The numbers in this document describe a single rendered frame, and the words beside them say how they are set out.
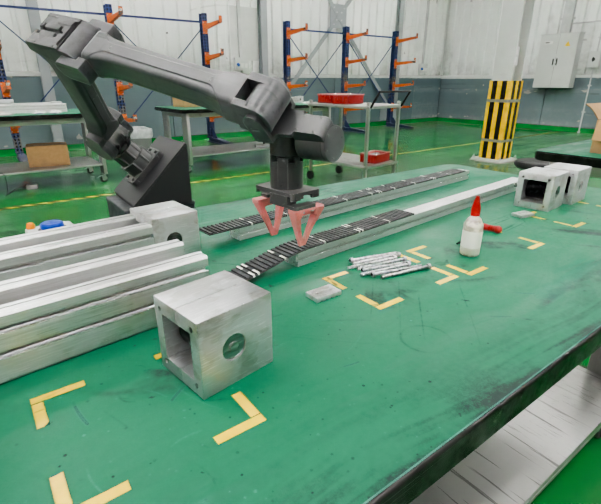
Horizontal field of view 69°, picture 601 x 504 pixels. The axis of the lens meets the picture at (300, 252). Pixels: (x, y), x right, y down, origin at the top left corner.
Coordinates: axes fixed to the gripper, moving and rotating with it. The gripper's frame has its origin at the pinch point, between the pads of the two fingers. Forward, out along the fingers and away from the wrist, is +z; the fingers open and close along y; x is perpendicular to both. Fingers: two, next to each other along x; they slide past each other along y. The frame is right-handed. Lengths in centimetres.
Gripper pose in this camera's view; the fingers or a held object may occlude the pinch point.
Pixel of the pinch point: (287, 235)
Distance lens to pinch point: 79.3
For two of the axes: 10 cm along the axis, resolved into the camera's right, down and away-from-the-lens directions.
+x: 7.4, -2.5, 6.2
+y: 6.7, 2.7, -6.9
